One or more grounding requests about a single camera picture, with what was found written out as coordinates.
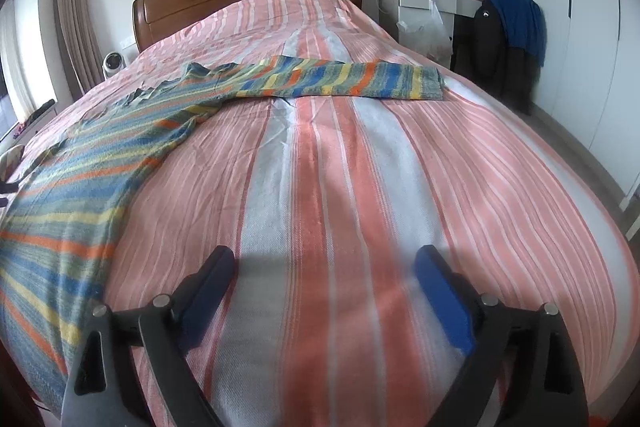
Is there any white round fan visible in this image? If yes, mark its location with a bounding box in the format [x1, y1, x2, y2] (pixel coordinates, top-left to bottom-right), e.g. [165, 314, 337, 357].
[102, 51, 127, 80]

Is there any bed with pink striped sheet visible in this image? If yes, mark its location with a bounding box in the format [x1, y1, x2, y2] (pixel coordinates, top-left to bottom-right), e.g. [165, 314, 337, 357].
[0, 0, 636, 427]

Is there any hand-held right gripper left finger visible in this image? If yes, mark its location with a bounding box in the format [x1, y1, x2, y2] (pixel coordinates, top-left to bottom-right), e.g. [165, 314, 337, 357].
[61, 245, 236, 427]

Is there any white wardrobe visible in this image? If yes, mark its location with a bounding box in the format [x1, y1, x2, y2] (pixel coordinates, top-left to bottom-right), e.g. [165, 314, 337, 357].
[489, 0, 640, 208]

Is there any clear plastic bag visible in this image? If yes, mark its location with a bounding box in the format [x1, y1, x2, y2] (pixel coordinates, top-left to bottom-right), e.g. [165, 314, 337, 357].
[396, 0, 453, 60]

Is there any beige curtain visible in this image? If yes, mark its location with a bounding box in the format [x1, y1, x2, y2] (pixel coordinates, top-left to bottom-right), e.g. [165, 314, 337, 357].
[54, 0, 105, 98]

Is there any blue garment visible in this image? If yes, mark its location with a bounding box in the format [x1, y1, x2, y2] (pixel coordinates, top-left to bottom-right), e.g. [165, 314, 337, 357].
[482, 0, 547, 68]

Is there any striped multicolour knit sweater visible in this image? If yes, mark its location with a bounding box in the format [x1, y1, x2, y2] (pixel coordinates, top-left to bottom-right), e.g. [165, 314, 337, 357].
[0, 55, 447, 400]

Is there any black jacket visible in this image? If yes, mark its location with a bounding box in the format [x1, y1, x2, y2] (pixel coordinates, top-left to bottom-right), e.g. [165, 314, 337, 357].
[452, 2, 540, 116]

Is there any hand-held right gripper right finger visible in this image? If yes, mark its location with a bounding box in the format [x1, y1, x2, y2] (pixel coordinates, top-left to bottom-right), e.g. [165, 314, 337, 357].
[414, 244, 590, 427]

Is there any white desk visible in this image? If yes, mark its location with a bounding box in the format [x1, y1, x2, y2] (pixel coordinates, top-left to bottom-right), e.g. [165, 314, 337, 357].
[377, 0, 485, 62]

